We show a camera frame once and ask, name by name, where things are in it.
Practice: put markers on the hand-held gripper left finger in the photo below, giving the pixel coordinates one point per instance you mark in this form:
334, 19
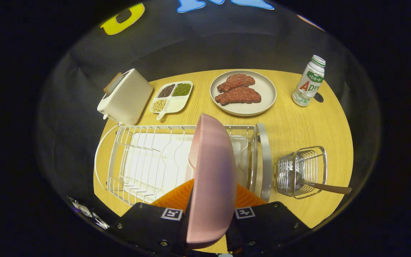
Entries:
145, 225

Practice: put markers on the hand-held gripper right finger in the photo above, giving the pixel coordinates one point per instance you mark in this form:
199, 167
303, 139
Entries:
266, 225

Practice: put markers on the pink plate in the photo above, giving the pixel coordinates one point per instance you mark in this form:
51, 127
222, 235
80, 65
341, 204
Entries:
211, 178

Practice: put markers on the white divided dish with beans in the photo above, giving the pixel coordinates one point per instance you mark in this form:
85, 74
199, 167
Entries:
177, 105

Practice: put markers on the beige plate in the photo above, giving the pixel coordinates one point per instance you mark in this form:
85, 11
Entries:
266, 91

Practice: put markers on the white tag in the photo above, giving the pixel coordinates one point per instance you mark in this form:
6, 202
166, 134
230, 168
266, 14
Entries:
82, 208

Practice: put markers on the white toaster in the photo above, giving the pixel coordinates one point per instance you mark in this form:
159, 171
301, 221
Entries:
127, 100

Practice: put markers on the brown meat piece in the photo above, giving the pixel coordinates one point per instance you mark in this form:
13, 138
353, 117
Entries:
236, 81
239, 95

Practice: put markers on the brown bread slice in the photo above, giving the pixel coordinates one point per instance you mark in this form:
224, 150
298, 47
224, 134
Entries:
112, 84

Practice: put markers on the white drink bottle green label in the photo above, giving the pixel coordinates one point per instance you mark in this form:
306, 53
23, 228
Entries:
309, 85

